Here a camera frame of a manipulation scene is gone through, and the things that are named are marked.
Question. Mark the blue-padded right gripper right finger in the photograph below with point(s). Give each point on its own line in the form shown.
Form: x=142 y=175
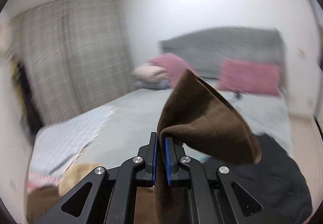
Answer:
x=215 y=195

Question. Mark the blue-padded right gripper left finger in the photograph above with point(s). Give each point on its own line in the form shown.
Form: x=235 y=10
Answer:
x=107 y=195

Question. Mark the brown corduroy fur-collar coat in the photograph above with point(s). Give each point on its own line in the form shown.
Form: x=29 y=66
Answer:
x=195 y=115

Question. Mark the dark clothes on rack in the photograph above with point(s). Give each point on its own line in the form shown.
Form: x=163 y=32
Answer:
x=30 y=115

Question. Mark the black puffer jacket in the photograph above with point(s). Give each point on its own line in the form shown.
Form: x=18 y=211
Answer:
x=278 y=180

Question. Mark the light blue bed sheet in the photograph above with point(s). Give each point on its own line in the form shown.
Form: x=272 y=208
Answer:
x=114 y=132

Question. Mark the patterned knit bed blanket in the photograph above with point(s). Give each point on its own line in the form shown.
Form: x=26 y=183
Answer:
x=37 y=180

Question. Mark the folded pink and grey quilts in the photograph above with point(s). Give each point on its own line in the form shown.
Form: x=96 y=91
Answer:
x=151 y=77

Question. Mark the pink pillow near window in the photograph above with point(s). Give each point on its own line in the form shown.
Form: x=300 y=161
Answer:
x=174 y=65

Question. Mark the grey padded headboard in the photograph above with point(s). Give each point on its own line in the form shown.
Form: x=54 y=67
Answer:
x=205 y=49

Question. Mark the grey dotted curtain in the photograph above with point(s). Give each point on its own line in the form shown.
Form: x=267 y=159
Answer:
x=76 y=55

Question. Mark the pink pillow near wall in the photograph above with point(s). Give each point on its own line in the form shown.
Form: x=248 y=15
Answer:
x=249 y=77

